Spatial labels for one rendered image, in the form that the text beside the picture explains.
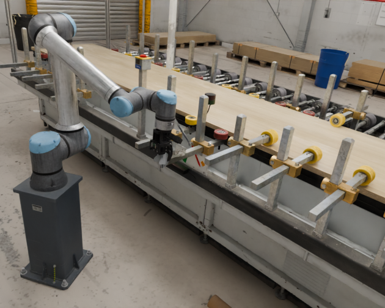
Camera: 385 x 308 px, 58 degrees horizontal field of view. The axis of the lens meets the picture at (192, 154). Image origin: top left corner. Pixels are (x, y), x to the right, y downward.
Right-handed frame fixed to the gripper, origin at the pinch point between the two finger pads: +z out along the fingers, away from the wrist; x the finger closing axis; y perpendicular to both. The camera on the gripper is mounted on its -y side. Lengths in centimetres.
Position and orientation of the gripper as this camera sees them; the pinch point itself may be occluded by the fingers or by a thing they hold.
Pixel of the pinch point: (164, 165)
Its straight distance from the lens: 169.9
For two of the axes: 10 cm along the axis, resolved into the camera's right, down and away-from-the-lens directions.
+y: -7.0, 2.2, -6.8
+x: 7.0, 3.7, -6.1
